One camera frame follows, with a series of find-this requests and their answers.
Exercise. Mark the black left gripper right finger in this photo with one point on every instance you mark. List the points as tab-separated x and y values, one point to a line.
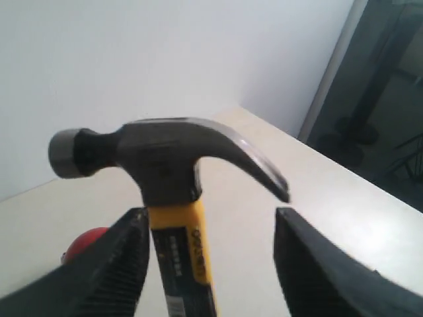
318	279

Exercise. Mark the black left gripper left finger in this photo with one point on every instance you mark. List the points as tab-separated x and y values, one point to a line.
106	279

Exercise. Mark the black and yellow claw hammer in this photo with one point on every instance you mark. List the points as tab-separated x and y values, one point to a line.
162	157

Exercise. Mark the red dome push button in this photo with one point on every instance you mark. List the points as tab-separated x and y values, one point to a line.
81	243

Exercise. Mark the dark stand with round base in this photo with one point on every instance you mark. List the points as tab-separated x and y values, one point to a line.
352	132

